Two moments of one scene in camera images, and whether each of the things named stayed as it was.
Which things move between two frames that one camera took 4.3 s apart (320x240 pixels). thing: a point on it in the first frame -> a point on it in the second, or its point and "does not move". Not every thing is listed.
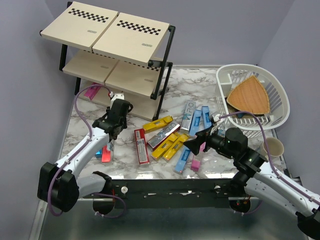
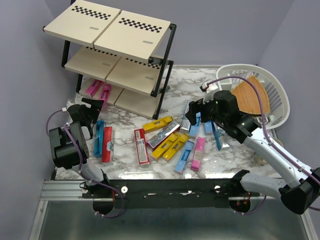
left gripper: [109, 110] -> [96, 106]
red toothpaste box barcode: [141, 146] does not move
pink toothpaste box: [202, 147] -> [105, 94]
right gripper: [194, 144] -> [197, 106]
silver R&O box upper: [189, 111] does not move
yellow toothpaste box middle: [171, 139] does not move
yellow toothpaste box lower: [175, 146] does not move
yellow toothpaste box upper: [156, 124] does not move
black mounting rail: [171, 194] does not move
